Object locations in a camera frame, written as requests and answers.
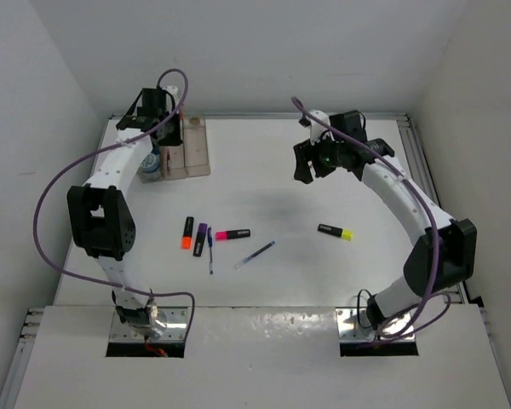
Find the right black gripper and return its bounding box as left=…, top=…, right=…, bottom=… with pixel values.
left=295, top=130, right=345, bottom=183

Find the blue tape roll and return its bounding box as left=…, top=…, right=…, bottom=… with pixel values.
left=140, top=147, right=161, bottom=181

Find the yellow highlighter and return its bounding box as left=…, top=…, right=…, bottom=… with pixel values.
left=317, top=223, right=353, bottom=241

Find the blue refill pen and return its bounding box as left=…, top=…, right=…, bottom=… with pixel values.
left=233, top=240, right=276, bottom=269

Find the blue capped pen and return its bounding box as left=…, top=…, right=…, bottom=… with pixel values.
left=207, top=227, right=214, bottom=275

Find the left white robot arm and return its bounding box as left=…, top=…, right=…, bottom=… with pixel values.
left=67, top=86, right=181, bottom=339

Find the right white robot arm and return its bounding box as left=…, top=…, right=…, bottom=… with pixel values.
left=294, top=110, right=477, bottom=331

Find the clear acrylic organizer tray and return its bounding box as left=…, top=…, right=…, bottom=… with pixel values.
left=137, top=116, right=211, bottom=183

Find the pink highlighter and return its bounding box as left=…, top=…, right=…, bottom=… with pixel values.
left=215, top=229, right=251, bottom=241

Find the purple highlighter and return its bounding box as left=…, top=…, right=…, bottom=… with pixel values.
left=192, top=223, right=208, bottom=257

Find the orange highlighter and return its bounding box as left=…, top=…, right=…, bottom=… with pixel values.
left=181, top=216, right=194, bottom=250

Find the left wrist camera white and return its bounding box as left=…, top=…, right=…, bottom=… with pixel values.
left=163, top=85, right=181, bottom=102

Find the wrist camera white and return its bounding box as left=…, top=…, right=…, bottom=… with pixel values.
left=163, top=85, right=181, bottom=102
left=299, top=110, right=330, bottom=146

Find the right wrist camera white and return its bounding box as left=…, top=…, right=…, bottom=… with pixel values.
left=299, top=110, right=330, bottom=146

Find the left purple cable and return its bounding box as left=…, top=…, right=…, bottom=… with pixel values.
left=32, top=68, right=196, bottom=340

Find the purple cable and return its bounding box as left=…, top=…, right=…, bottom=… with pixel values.
left=290, top=96, right=451, bottom=344
left=32, top=68, right=196, bottom=340

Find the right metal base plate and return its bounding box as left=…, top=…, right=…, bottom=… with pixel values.
left=336, top=308, right=411, bottom=344

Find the metal base plate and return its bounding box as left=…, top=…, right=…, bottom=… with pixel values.
left=336, top=308, right=411, bottom=344
left=108, top=307, right=189, bottom=344

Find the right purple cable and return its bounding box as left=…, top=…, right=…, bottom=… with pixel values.
left=290, top=96, right=451, bottom=344

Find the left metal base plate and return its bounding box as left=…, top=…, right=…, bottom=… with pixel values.
left=108, top=307, right=189, bottom=344

